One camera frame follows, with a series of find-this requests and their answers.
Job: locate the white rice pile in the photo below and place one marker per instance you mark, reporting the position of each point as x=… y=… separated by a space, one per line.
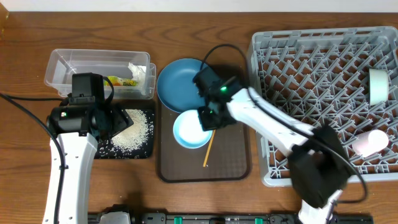
x=132 y=130

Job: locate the white pink cup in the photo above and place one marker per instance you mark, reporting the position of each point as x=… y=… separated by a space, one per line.
x=370 y=142

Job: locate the black plastic tray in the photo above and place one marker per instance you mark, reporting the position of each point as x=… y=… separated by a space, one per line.
x=146 y=149

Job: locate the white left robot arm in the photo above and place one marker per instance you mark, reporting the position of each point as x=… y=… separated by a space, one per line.
x=72 y=160

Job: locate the orange chopstick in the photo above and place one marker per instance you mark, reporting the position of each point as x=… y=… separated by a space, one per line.
x=209 y=148

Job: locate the light blue bowl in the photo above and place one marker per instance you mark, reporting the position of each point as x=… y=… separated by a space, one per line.
x=188 y=131

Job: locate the dark blue plate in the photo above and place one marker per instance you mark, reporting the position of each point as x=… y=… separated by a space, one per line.
x=175 y=87

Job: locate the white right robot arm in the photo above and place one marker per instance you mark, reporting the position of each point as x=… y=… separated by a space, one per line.
x=318 y=166

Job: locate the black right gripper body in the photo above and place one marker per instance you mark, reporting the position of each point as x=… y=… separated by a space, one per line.
x=225 y=121

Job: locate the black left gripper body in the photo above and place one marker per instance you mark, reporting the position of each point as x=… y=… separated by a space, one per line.
x=106 y=119

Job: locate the yellow snack wrapper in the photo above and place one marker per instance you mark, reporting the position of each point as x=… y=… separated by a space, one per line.
x=117 y=81

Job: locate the mint green bowl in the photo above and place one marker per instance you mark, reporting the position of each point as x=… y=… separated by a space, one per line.
x=378 y=86

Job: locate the clear plastic bin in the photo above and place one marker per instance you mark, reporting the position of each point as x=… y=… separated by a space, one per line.
x=63 y=63

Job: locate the white tissue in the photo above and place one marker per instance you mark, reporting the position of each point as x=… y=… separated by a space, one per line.
x=138 y=73

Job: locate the brown serving tray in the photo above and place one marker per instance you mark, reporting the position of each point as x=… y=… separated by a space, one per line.
x=230 y=155

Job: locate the grey dishwasher rack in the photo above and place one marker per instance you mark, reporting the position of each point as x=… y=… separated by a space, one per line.
x=321 y=76

